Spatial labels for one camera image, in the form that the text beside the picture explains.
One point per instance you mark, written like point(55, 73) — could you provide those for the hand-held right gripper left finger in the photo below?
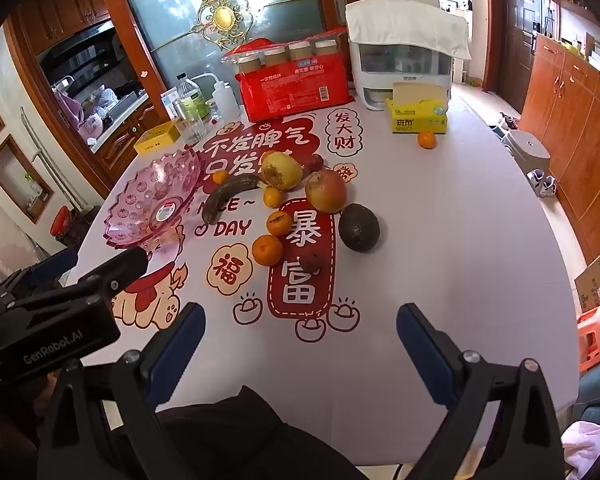
point(180, 342)

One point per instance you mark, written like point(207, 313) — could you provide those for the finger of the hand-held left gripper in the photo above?
point(125, 265)
point(55, 263)

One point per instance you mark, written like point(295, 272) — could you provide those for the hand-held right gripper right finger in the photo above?
point(422, 347)

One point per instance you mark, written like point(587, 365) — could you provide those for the pink glass fruit bowl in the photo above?
point(145, 195)

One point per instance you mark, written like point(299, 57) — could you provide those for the tangerine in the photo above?
point(426, 139)
point(278, 223)
point(272, 197)
point(267, 250)
point(220, 177)

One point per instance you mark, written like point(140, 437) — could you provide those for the dark avocado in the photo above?
point(359, 227)

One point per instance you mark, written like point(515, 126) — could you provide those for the yellow apple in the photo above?
point(281, 170)

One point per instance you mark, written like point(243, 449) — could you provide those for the red apple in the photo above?
point(326, 191)

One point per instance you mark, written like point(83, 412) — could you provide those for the red bucket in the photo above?
point(62, 221)

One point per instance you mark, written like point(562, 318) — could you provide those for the person's dark clothing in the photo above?
point(245, 440)

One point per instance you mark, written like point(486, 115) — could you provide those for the brown overripe banana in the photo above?
point(225, 200)

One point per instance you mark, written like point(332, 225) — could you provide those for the yellow tin box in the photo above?
point(155, 137)

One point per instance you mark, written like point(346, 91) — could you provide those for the wooden kitchen counter cabinet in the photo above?
point(122, 132)

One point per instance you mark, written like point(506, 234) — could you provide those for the red lychee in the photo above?
point(311, 261)
point(317, 162)

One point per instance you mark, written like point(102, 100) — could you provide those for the clear drinking glass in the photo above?
point(195, 130)

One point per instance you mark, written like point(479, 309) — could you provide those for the pink plastic bag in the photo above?
point(87, 112)

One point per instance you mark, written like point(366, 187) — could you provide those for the small white carton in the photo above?
point(169, 100)

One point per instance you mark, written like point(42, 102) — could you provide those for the orange plastic stool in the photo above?
point(597, 335)

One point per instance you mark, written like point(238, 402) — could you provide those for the clear bottle with green label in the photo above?
point(190, 97)

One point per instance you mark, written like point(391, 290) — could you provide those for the cardboard box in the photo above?
point(597, 280)

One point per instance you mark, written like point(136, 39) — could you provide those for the pink cloth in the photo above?
point(587, 442)

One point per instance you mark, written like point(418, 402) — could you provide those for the white squeeze bottle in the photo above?
point(225, 102)

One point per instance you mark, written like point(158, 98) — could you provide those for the white sneakers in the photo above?
point(544, 183)

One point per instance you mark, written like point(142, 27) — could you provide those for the grey round stool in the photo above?
point(527, 152)

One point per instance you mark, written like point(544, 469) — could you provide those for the yellow tissue box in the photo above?
point(415, 117)

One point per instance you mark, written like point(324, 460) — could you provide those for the red jar package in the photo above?
point(290, 92)

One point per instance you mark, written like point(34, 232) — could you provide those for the dark shoes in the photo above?
point(507, 121)

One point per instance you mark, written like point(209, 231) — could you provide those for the glass door with gold ornament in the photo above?
point(170, 10)

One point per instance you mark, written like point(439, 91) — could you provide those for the tall wooden cabinet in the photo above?
point(575, 125)

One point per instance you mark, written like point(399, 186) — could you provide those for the white countertop appliance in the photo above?
point(380, 77)

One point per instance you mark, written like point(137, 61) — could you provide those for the brown wooden entrance door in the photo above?
point(515, 45)

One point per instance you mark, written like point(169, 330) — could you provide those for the wooden wall cabinets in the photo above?
point(55, 7)

